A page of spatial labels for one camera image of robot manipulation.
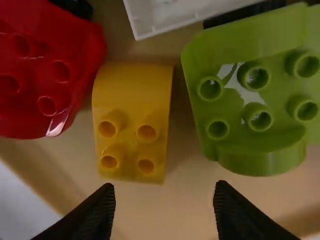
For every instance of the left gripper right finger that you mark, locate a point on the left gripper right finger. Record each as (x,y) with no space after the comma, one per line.
(240,217)

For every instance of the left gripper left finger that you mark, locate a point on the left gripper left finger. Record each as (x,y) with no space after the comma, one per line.
(92,217)

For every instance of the tan tray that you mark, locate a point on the tan tray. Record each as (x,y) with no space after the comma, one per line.
(180,200)

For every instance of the yellow toy brick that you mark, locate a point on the yellow toy brick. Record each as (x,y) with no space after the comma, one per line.
(132,120)

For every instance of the green wheeled toy brick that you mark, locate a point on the green wheeled toy brick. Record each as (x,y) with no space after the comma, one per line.
(250,100)

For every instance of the red wheeled toy brick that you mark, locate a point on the red wheeled toy brick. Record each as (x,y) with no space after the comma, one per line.
(45,75)

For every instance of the white toy brick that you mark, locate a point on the white toy brick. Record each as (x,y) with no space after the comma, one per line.
(165,17)

